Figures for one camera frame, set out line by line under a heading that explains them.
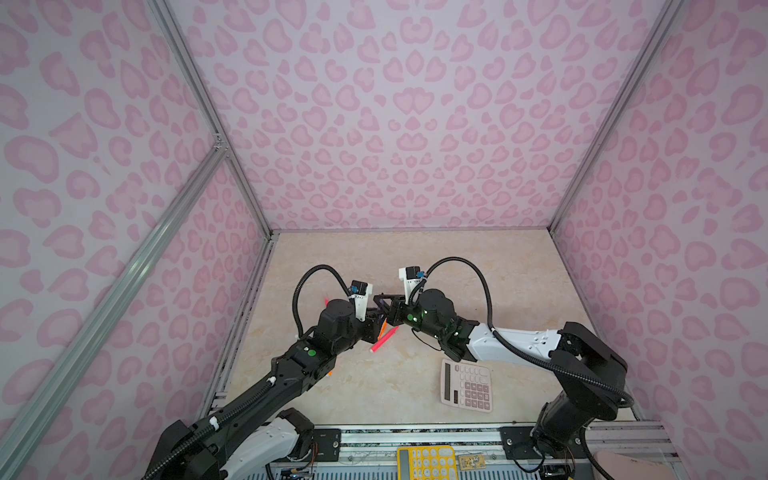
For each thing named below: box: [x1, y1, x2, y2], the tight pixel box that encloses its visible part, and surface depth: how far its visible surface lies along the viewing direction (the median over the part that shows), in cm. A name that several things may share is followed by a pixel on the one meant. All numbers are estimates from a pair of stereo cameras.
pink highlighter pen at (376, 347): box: [369, 326, 401, 353], surface depth 93 cm
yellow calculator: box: [397, 446, 457, 480], surface depth 71 cm
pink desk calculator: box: [440, 358, 493, 413], surface depth 82 cm
